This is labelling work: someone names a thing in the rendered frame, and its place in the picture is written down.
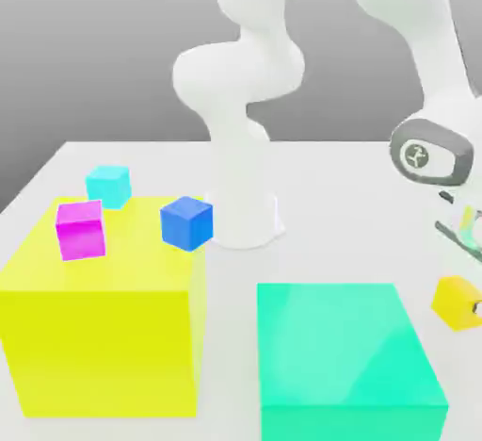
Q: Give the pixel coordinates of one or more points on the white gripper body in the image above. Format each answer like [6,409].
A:
[469,258]

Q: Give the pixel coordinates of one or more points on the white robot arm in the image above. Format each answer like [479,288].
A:
[241,71]

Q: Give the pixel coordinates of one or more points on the small magenta cube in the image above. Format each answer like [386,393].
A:
[81,233]

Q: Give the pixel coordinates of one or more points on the large turquoise box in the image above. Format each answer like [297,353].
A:
[339,354]

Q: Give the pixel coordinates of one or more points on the small cyan cube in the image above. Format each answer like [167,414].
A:
[109,186]

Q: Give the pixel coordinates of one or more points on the small orange cube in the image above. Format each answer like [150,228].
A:
[453,303]

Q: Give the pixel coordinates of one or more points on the large yellow box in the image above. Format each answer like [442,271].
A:
[98,346]

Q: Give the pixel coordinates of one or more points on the small blue cube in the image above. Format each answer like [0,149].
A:
[186,224]

